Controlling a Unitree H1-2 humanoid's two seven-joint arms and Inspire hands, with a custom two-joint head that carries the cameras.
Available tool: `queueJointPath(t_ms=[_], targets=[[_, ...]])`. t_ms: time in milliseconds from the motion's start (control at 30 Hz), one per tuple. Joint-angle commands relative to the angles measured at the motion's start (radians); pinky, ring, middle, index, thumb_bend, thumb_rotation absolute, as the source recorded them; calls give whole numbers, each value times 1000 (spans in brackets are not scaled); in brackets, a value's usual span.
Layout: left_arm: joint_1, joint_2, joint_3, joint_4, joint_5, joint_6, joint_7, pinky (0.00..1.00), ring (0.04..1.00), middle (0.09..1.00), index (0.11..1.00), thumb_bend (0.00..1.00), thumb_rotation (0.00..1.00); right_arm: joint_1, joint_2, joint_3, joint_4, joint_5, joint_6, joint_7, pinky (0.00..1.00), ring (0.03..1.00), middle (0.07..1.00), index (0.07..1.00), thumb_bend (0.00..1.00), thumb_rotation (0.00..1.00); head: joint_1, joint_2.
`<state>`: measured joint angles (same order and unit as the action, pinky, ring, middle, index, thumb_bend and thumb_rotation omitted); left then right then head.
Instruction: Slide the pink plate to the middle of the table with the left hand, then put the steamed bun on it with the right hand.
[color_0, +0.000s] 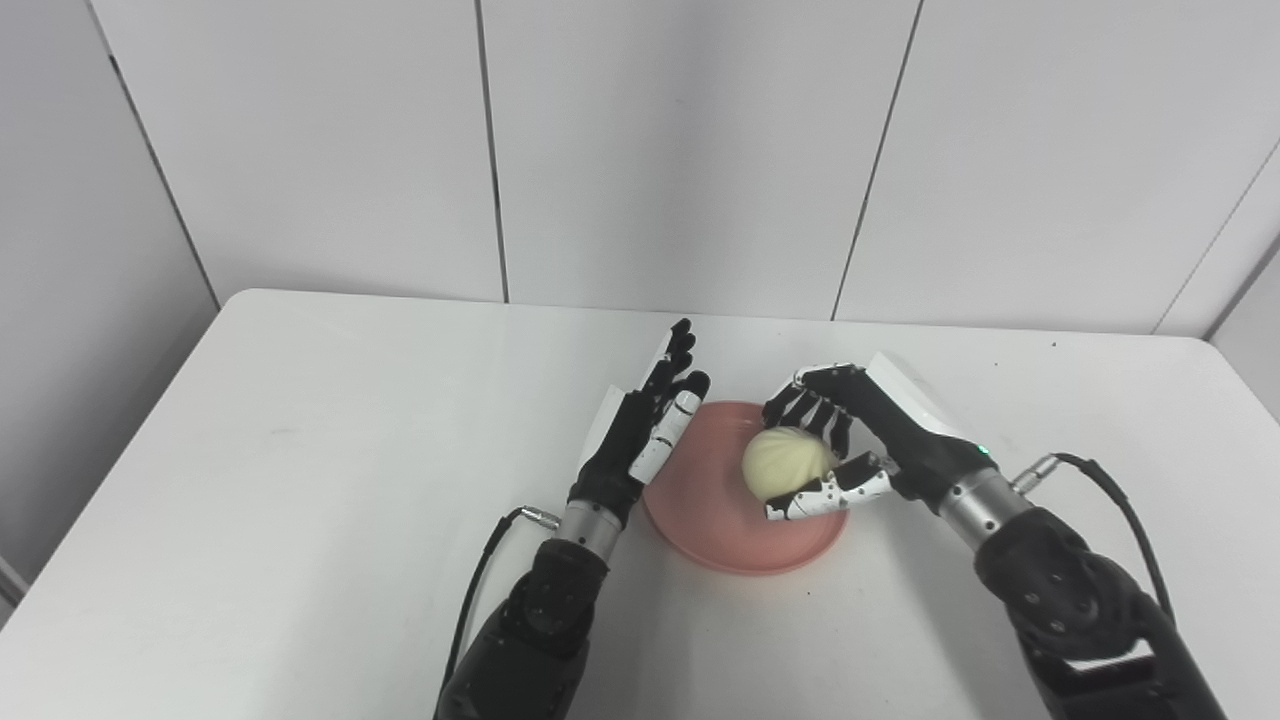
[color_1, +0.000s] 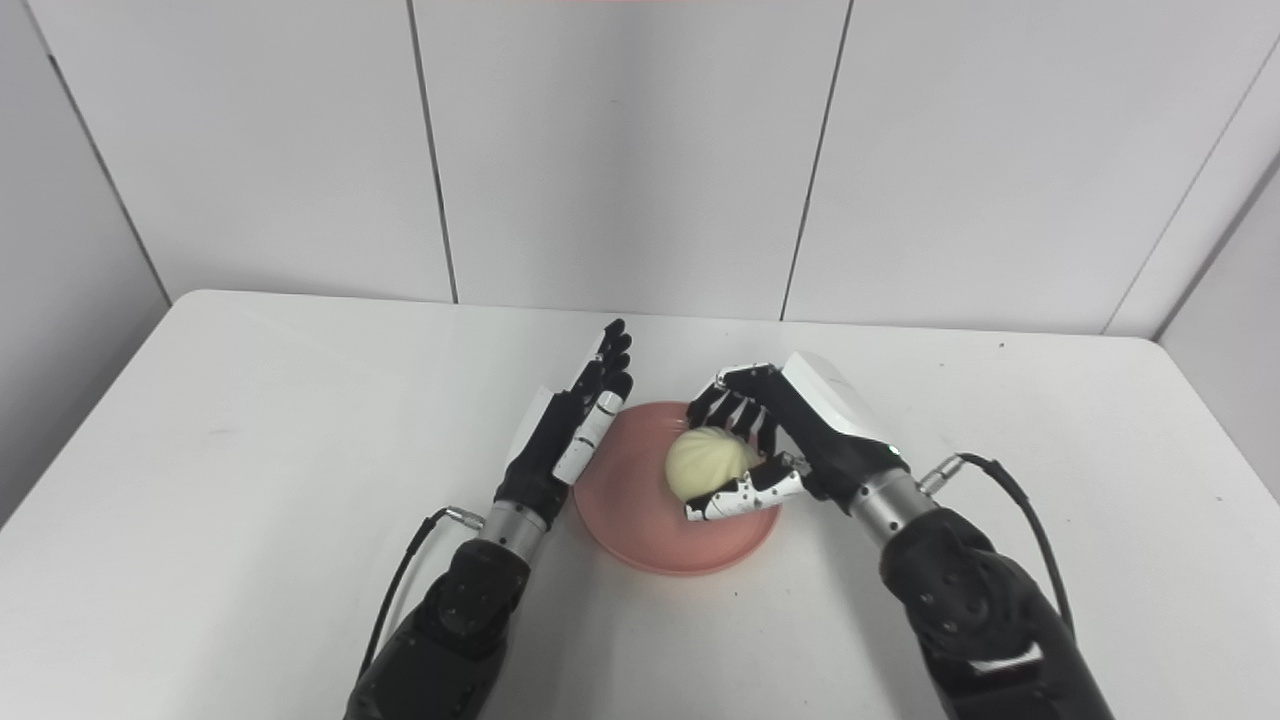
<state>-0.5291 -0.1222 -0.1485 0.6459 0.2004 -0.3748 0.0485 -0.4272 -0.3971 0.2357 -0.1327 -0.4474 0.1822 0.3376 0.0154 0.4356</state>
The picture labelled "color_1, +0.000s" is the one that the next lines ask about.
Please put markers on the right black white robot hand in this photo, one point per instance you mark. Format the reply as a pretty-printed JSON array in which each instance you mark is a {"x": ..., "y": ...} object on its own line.
[{"x": 830, "y": 430}]

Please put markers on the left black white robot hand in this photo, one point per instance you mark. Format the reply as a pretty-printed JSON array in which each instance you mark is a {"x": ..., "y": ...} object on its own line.
[{"x": 560, "y": 450}]

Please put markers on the pink round plate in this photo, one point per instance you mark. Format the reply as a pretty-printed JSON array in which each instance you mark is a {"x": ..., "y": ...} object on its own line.
[{"x": 640, "y": 525}]

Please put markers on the pale yellow steamed bun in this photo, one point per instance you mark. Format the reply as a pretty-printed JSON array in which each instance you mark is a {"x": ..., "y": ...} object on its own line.
[{"x": 705, "y": 460}]

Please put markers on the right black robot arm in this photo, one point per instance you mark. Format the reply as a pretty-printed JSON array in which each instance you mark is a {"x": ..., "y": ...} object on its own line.
[{"x": 980, "y": 620}]

